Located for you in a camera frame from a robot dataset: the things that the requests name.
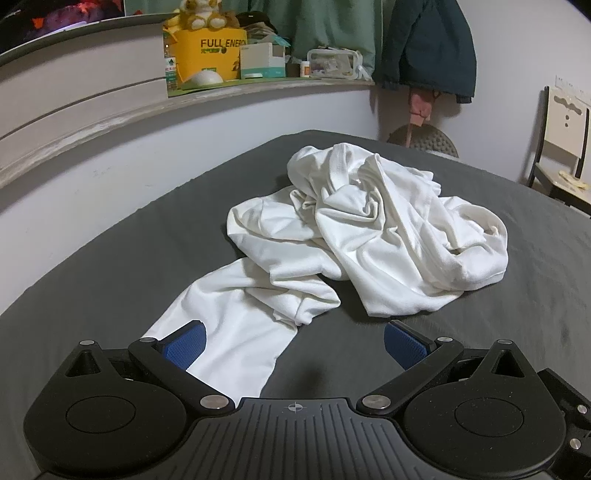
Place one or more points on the white dome lamp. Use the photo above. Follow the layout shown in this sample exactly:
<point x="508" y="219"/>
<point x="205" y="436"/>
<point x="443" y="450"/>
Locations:
<point x="203" y="78"/>

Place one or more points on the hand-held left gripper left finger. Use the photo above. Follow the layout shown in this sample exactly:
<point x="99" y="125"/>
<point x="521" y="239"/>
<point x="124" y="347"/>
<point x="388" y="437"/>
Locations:
<point x="187" y="345"/>

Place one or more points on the white long-sleeve shirt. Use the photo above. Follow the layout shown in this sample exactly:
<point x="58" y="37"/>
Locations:
<point x="369" y="221"/>

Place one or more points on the yellow cloth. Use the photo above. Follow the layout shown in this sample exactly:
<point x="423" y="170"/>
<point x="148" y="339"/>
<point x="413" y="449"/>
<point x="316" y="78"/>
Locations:
<point x="575" y="181"/>

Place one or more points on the white panelled cabinet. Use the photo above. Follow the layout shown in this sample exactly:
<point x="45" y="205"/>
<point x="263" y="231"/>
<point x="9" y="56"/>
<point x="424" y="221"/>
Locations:
<point x="69" y="78"/>

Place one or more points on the grey window ledge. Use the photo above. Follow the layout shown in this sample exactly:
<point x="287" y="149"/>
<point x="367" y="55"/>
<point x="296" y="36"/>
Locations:
<point x="277" y="87"/>

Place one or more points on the white and teal box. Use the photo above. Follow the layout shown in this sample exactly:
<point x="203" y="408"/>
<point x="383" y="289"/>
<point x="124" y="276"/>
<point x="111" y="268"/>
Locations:
<point x="258" y="60"/>

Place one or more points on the dark teal jacket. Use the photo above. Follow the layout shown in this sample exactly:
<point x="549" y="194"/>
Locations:
<point x="425" y="46"/>

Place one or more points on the yellow cardboard box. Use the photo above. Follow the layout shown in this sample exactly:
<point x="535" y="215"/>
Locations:
<point x="203" y="50"/>

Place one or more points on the plastic bottle green label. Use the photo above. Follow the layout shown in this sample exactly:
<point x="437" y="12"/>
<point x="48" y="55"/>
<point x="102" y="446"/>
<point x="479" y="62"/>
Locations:
<point x="171" y="69"/>

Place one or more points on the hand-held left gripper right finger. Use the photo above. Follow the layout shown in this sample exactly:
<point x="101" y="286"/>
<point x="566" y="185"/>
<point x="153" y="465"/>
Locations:
<point x="406" y="345"/>

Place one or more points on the black cap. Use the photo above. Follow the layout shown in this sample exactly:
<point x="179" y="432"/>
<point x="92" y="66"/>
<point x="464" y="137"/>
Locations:
<point x="256" y="19"/>

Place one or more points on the green curtain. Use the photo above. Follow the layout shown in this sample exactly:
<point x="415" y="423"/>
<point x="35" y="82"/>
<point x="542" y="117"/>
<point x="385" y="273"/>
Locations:
<point x="323" y="23"/>

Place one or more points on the pink hanging cloth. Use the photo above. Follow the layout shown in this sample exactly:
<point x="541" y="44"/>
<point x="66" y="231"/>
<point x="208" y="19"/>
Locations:
<point x="421" y="106"/>

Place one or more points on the clear plastic pouch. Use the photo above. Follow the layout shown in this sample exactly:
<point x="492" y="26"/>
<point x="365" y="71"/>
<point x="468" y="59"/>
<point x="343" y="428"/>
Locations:
<point x="332" y="64"/>

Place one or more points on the white wall socket strip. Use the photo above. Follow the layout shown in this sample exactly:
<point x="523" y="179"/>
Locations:
<point x="572" y="85"/>

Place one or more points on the beige wooden chair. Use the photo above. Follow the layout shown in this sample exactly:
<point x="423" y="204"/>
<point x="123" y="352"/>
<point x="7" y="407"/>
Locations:
<point x="565" y="134"/>

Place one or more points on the brown plush toy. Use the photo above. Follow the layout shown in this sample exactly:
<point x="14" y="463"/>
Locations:
<point x="198" y="14"/>

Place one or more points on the grey round knobbed cushion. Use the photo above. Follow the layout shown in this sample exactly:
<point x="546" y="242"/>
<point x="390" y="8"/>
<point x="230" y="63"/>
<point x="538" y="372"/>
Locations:
<point x="429" y="138"/>

